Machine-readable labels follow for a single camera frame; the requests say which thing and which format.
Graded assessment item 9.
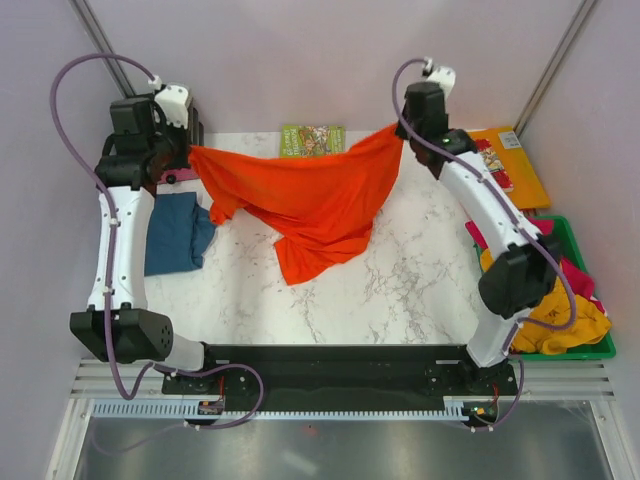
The orange t shirt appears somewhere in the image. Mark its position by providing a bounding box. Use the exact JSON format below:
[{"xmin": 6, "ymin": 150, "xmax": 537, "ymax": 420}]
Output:
[{"xmin": 189, "ymin": 125, "xmax": 403, "ymax": 285}]

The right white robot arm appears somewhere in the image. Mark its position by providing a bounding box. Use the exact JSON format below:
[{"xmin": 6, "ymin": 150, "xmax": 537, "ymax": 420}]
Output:
[{"xmin": 396, "ymin": 81, "xmax": 560, "ymax": 394}]

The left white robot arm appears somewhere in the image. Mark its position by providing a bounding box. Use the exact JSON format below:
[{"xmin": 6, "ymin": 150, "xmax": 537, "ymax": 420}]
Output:
[{"xmin": 70, "ymin": 86, "xmax": 220, "ymax": 393}]

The black pink drawer unit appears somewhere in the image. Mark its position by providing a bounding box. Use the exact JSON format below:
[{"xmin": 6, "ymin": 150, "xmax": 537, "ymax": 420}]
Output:
[{"xmin": 160, "ymin": 106, "xmax": 204, "ymax": 185}]

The red comic book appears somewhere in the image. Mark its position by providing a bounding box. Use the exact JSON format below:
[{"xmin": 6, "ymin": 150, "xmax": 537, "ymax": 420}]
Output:
[{"xmin": 475, "ymin": 138, "xmax": 514, "ymax": 192}]

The blue folded t shirt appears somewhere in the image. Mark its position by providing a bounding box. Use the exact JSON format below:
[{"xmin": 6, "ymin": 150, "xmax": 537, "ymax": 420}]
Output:
[{"xmin": 144, "ymin": 192, "xmax": 216, "ymax": 277}]

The orange folder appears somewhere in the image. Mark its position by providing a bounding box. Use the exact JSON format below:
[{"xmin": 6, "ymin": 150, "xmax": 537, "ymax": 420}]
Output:
[{"xmin": 469, "ymin": 127, "xmax": 551, "ymax": 210}]

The green paperback book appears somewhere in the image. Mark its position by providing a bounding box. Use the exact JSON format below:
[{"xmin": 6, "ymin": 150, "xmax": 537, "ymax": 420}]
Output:
[{"xmin": 280, "ymin": 125, "xmax": 346, "ymax": 158}]

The magenta t shirt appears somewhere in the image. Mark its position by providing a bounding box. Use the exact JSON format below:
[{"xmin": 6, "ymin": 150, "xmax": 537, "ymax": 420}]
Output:
[{"xmin": 465, "ymin": 215, "xmax": 595, "ymax": 299}]

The yellow t shirt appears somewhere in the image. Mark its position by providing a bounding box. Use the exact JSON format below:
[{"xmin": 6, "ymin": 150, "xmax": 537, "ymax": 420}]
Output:
[{"xmin": 509, "ymin": 278, "xmax": 611, "ymax": 356}]

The green plastic bin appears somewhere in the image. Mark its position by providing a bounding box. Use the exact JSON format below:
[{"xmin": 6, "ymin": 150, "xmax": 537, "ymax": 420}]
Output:
[{"xmin": 472, "ymin": 214, "xmax": 617, "ymax": 359}]

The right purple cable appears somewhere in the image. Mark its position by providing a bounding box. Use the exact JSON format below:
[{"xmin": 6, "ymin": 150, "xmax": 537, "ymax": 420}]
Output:
[{"xmin": 391, "ymin": 58, "xmax": 579, "ymax": 434}]

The purple cable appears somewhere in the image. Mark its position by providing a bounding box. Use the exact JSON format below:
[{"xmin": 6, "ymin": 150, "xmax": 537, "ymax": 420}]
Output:
[
  {"xmin": 49, "ymin": 53, "xmax": 266, "ymax": 455},
  {"xmin": 391, "ymin": 58, "xmax": 579, "ymax": 434}
]

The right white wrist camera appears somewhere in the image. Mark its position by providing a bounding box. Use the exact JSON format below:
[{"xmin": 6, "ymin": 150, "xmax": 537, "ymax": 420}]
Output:
[{"xmin": 421, "ymin": 57, "xmax": 456, "ymax": 99}]

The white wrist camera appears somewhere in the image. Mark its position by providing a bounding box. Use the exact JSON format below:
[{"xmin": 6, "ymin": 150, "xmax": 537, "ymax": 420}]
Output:
[
  {"xmin": 147, "ymin": 75, "xmax": 192, "ymax": 129},
  {"xmin": 421, "ymin": 57, "xmax": 456, "ymax": 99}
]

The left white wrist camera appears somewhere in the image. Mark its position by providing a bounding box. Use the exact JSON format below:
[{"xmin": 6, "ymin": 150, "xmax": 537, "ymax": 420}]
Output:
[{"xmin": 147, "ymin": 75, "xmax": 192, "ymax": 129}]

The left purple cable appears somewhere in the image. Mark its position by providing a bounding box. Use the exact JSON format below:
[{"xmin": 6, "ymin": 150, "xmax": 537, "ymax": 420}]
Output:
[{"xmin": 49, "ymin": 53, "xmax": 266, "ymax": 455}]

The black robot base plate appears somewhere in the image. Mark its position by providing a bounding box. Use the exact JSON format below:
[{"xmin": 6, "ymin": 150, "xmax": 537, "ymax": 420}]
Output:
[{"xmin": 162, "ymin": 345, "xmax": 517, "ymax": 414}]

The white slotted cable duct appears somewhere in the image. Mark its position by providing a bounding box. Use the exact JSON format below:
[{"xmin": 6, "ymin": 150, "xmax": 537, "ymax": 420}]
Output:
[{"xmin": 91, "ymin": 399, "xmax": 469, "ymax": 421}]

